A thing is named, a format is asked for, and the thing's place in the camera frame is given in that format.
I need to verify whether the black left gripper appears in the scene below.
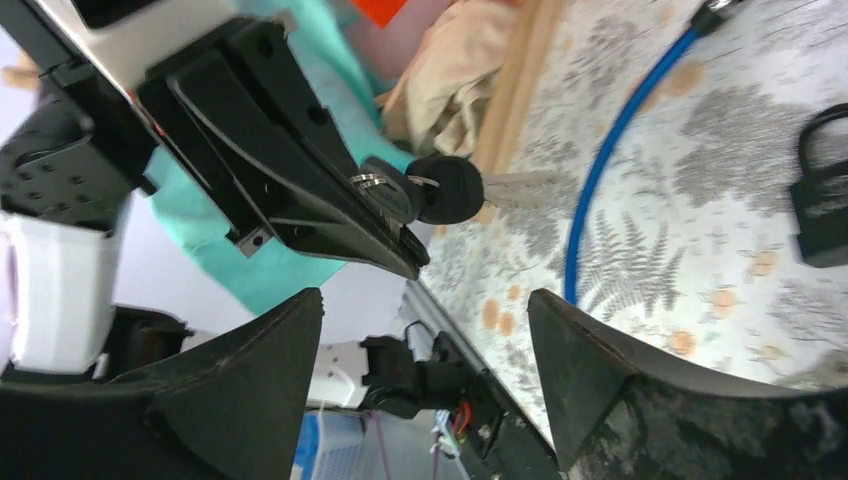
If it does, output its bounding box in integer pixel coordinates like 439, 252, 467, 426
39, 0, 432, 282

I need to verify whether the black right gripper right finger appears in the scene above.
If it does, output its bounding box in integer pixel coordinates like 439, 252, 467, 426
528, 289, 847, 479

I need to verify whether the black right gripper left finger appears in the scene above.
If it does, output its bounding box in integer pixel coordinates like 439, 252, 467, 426
1, 288, 323, 479

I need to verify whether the black headed key pair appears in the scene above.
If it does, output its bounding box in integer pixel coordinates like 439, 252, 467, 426
350, 155, 561, 225

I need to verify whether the blue cable lock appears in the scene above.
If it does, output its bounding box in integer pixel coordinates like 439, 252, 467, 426
563, 0, 746, 306

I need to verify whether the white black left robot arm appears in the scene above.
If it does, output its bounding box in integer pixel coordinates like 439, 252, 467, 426
1, 1, 430, 417

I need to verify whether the blue white plastic basket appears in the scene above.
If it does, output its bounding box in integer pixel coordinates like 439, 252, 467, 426
290, 410, 365, 480

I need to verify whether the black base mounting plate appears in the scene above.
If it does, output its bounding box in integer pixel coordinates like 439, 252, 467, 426
456, 335, 561, 480

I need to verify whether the beige crumpled cloth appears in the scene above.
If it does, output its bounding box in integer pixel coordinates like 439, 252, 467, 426
376, 1, 522, 157

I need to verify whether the teal cloth garment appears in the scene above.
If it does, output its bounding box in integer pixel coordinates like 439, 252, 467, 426
140, 1, 429, 315

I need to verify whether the orange t-shirt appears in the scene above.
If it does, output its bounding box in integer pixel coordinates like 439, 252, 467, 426
350, 0, 407, 28

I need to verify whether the wooden clothes rack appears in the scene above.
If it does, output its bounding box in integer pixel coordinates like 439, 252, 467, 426
472, 0, 569, 173

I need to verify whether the black padlock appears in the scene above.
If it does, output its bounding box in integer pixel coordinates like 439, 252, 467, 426
789, 103, 847, 268

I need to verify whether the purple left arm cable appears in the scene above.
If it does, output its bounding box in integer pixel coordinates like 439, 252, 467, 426
374, 411, 395, 480

